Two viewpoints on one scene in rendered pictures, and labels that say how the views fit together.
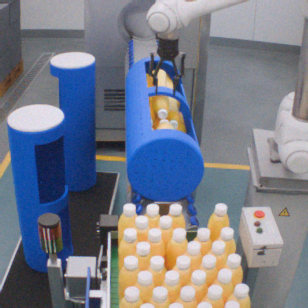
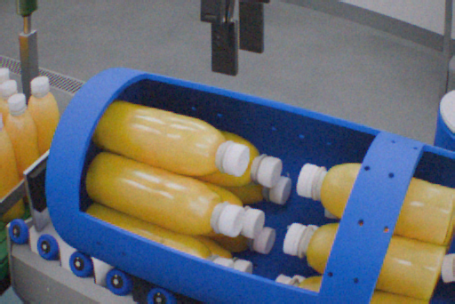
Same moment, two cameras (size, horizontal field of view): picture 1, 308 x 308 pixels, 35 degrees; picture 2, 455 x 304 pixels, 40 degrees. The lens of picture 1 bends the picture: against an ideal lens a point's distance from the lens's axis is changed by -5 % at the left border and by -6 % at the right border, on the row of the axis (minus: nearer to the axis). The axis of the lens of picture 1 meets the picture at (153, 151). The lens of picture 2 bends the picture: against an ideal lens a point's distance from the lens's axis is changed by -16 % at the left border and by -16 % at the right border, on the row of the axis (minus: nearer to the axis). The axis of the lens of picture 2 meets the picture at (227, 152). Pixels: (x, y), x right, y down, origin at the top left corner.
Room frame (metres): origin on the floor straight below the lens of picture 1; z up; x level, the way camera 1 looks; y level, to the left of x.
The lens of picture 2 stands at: (2.22, -0.68, 1.65)
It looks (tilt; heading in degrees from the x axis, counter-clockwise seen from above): 32 degrees down; 122
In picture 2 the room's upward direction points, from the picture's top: straight up
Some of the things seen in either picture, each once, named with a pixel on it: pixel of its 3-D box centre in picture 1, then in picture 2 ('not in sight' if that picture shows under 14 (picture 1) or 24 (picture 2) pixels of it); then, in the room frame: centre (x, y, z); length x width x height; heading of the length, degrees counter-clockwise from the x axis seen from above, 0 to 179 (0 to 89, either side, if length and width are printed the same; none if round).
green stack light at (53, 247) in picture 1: (51, 240); (26, 2); (1.06, 0.27, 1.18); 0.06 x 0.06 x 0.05
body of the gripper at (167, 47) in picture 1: (168, 49); not in sight; (1.84, -0.04, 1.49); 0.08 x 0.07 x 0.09; 94
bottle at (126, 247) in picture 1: (129, 260); not in sight; (1.21, 0.06, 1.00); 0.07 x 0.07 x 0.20
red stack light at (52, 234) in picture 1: (49, 227); not in sight; (1.06, 0.27, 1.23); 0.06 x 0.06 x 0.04
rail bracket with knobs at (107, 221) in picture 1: (111, 231); not in sight; (1.41, 0.14, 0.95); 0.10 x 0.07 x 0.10; 94
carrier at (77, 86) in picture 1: (73, 124); not in sight; (2.95, 0.52, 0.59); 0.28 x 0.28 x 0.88
